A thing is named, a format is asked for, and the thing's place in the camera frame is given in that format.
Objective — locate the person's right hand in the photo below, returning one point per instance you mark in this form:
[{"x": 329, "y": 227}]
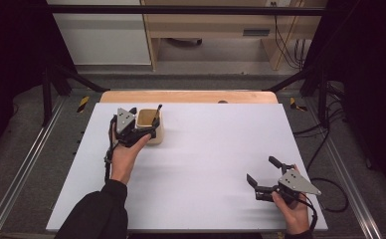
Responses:
[{"x": 295, "y": 215}]

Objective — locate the black chair base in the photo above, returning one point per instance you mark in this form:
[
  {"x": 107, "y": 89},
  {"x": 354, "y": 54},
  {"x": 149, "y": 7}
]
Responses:
[{"x": 184, "y": 42}]

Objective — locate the white power socket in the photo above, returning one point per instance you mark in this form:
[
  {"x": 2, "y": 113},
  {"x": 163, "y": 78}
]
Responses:
[{"x": 279, "y": 2}]

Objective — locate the white cabinet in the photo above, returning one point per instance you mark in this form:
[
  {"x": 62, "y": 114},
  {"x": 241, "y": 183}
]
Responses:
[{"x": 104, "y": 43}]

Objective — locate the black horizontal frame bar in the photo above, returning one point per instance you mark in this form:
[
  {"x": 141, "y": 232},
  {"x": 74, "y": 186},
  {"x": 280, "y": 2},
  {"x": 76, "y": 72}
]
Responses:
[{"x": 181, "y": 10}]

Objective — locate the yellow black hazard tape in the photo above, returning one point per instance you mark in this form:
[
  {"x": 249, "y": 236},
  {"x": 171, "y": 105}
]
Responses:
[
  {"x": 293, "y": 103},
  {"x": 83, "y": 104}
]

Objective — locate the black metal frame stand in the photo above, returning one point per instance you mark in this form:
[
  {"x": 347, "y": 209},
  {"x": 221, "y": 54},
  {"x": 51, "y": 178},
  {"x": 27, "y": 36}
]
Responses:
[
  {"x": 322, "y": 99},
  {"x": 46, "y": 99}
]

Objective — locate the wooden office desk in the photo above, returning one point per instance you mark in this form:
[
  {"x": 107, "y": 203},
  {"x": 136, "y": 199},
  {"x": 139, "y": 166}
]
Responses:
[{"x": 197, "y": 25}]

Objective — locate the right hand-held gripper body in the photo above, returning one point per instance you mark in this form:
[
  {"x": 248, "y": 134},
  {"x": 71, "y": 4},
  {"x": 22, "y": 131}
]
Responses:
[{"x": 295, "y": 184}]

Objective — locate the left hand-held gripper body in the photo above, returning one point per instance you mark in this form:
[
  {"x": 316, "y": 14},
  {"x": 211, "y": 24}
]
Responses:
[{"x": 124, "y": 122}]

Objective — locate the aluminium floor rail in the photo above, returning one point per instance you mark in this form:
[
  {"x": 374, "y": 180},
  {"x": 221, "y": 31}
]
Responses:
[
  {"x": 343, "y": 172},
  {"x": 22, "y": 172}
]

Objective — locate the black makeup brush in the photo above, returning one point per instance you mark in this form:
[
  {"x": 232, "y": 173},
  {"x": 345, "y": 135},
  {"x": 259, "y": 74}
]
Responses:
[{"x": 157, "y": 111}]

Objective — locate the beige square cup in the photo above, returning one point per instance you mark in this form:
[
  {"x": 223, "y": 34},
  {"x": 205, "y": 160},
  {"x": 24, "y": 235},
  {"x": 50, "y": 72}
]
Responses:
[{"x": 144, "y": 119}]

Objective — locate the person's left hand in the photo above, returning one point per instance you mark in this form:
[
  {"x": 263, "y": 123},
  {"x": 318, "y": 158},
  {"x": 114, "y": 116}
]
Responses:
[{"x": 123, "y": 162}]

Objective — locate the black curtain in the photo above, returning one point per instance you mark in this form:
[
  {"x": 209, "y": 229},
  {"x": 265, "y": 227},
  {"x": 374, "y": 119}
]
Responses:
[
  {"x": 363, "y": 66},
  {"x": 15, "y": 66}
]

